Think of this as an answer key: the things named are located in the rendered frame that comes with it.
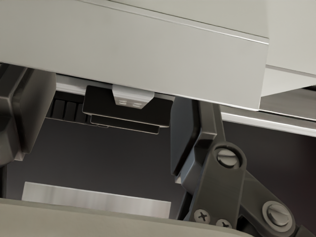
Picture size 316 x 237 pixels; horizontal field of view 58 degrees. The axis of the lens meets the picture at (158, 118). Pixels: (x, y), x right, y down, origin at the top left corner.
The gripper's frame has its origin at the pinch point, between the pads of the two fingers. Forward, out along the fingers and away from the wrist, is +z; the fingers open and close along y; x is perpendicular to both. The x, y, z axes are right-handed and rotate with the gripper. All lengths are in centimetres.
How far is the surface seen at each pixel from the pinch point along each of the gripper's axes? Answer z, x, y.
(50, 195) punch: 1.1, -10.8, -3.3
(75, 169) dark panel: 29, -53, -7
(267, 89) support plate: 3.7, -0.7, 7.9
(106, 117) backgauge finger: 18.6, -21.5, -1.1
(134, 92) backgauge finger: 9.6, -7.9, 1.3
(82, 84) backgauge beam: 24.8, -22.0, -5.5
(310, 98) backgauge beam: 27.3, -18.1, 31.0
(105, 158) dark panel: 32, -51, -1
